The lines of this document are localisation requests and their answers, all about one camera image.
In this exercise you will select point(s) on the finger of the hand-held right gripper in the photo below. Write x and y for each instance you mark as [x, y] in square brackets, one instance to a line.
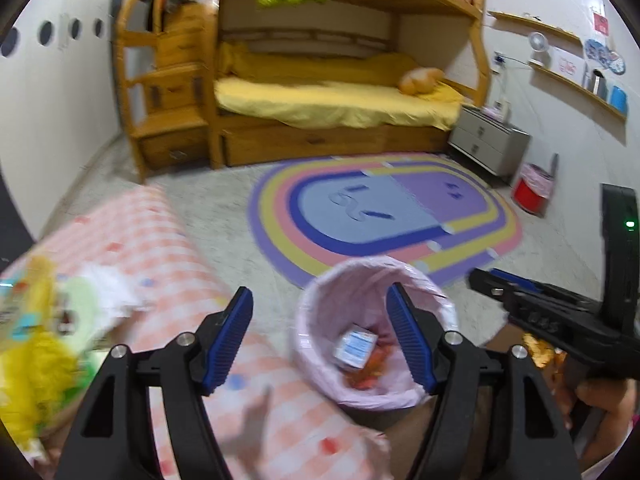
[520, 284]
[487, 285]

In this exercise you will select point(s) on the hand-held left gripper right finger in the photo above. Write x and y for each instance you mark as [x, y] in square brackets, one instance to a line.
[410, 345]

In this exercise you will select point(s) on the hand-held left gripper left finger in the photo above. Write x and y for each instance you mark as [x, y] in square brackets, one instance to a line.
[227, 342]

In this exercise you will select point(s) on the white tissue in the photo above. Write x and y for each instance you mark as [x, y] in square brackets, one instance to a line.
[112, 290]

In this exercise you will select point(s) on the pale green paper piece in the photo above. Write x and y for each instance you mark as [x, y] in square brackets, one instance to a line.
[85, 305]

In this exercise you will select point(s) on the yellow mesh net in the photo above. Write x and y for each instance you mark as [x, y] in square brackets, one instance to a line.
[35, 380]

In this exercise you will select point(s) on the person's right forearm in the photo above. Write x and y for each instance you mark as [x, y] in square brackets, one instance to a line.
[612, 447]

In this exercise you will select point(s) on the person's right hand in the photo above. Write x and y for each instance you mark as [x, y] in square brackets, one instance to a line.
[602, 397]

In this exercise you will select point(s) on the orange wrapper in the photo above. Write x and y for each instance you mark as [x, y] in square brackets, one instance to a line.
[372, 367]

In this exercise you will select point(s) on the small white blue box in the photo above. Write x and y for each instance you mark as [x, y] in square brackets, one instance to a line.
[355, 346]

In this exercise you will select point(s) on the red bin with pink bag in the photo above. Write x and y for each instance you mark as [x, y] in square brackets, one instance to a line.
[532, 192]

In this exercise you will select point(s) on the pink checked tablecloth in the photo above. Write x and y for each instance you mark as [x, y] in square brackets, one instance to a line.
[165, 260]

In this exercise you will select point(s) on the grey nightstand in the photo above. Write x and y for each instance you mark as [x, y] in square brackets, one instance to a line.
[487, 142]

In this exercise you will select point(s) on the rainbow oval rug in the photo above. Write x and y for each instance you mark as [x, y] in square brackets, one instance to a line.
[350, 200]

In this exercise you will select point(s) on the blue flat box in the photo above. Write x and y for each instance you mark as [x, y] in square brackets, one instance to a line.
[619, 97]

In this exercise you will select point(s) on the wooden bunk bed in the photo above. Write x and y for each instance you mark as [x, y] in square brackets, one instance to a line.
[360, 145]

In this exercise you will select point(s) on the white card with red print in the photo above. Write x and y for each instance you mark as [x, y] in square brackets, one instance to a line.
[569, 64]

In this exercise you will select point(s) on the orange plush toy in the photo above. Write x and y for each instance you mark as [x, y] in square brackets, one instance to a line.
[420, 81]

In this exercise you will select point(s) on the small white fan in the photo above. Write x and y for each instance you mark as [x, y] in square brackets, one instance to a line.
[538, 45]

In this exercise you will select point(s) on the yellow bed sheet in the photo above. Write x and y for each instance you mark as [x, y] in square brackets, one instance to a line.
[325, 100]

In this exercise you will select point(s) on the wooden staircase with drawers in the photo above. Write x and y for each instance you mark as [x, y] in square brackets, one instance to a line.
[170, 90]

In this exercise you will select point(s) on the white wardrobe with round holes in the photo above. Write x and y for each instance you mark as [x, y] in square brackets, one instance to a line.
[60, 100]

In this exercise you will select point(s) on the long wooden wall shelf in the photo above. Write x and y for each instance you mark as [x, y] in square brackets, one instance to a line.
[580, 89]

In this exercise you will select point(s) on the blue round wall plates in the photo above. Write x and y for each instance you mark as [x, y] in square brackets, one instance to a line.
[605, 56]

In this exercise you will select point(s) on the red wall paper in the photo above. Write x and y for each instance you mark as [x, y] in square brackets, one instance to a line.
[601, 24]

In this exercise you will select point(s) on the short wooden wall shelf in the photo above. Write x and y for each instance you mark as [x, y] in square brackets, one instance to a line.
[535, 22]

